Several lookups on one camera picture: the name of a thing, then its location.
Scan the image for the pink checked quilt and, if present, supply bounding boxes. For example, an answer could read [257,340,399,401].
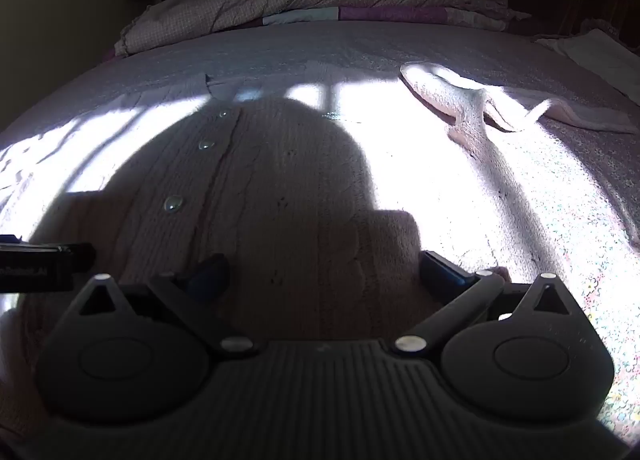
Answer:
[114,0,531,58]

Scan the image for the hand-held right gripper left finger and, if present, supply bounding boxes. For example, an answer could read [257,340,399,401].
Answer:
[75,253,258,358]

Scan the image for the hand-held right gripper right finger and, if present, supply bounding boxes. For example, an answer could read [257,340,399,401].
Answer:
[390,250,588,357]

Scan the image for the pink knit cardigan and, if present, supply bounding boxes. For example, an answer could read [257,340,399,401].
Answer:
[0,61,640,441]

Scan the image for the white folded cloth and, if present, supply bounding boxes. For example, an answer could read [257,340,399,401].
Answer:
[537,29,640,107]

